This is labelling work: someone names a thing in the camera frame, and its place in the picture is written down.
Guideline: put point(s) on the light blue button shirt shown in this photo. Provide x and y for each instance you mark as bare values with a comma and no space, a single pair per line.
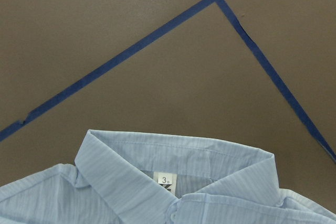
130,177

